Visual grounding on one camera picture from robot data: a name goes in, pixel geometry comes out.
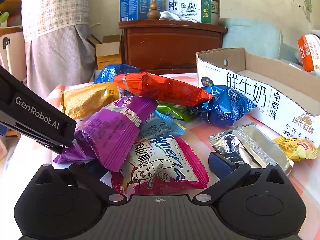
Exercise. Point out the plaid cloth cover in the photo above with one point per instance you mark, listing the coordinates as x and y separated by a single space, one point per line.
55 30

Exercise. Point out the dark wooden nightstand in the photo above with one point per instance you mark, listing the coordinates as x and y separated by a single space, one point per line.
170 47

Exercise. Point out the orange and white bag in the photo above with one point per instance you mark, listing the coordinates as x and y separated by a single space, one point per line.
306 52

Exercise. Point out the blue foil snack packet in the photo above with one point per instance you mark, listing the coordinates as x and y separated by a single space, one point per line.
110 72
225 105

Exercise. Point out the small yellow snack packet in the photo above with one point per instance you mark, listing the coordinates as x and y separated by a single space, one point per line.
297 147

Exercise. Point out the white work glove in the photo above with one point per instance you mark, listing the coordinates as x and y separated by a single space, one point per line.
170 16

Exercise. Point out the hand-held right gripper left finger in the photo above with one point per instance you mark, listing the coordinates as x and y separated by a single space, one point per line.
83 173

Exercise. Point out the white and green milk carton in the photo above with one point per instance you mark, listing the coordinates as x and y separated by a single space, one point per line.
190 5

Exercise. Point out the purple snack packet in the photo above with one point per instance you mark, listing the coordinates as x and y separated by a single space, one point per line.
112 135

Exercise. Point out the blue carton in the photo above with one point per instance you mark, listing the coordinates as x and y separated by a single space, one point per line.
135 2

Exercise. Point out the wooden gourd ornament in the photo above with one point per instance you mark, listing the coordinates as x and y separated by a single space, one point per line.
153 13

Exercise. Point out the pink and white snack packet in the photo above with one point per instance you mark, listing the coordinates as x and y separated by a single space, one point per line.
165 170

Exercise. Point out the small yellow cardboard box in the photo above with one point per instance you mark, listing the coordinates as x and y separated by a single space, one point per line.
108 55

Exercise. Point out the pink checked tablecloth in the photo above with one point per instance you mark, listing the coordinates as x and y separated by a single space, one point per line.
198 133

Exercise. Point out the silver foil snack packet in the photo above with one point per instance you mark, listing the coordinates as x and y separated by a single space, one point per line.
260 145

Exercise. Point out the light blue snack packet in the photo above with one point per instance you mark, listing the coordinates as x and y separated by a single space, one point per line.
160 127

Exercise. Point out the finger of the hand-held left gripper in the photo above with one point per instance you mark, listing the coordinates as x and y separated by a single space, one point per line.
58 149

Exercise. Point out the gold yellow snack packet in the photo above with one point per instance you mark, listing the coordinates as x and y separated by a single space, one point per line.
85 100

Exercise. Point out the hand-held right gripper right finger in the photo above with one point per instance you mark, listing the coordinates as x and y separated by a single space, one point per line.
220 163

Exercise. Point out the green snack packet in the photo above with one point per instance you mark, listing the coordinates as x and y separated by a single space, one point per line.
172 111

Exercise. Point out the orange-red snack packet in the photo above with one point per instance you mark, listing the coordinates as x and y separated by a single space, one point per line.
162 87

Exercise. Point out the green potted plant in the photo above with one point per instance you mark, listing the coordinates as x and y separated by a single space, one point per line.
3 17

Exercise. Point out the white printed cardboard box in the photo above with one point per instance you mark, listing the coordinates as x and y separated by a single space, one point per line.
250 95

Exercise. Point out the light blue sofa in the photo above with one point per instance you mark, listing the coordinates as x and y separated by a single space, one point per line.
250 35

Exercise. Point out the plant wall sticker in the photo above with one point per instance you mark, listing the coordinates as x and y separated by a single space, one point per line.
306 2

